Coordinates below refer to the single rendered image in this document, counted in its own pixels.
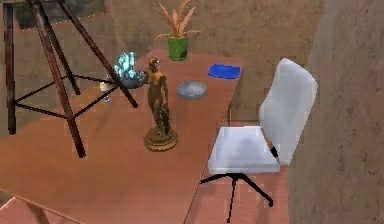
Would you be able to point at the white office chair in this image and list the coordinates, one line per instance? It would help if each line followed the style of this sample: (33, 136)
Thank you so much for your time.
(286, 106)

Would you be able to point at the grey round bowl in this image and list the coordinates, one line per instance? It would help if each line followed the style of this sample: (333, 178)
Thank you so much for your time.
(191, 90)

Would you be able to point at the golden figure statue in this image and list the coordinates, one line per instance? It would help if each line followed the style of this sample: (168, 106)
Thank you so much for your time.
(159, 100)

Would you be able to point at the blue flat book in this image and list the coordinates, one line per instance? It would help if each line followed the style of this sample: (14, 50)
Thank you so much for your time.
(224, 71)

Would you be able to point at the green potted house plant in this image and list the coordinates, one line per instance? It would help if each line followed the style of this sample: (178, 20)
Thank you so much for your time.
(177, 46)

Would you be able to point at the small clear glass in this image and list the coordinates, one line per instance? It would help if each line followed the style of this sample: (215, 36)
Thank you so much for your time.
(105, 89)

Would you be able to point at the brown wooden table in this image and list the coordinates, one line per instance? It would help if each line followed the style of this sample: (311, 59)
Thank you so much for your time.
(110, 166)

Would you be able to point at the dark brown wooden stool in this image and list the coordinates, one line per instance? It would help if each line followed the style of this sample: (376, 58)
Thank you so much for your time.
(53, 76)

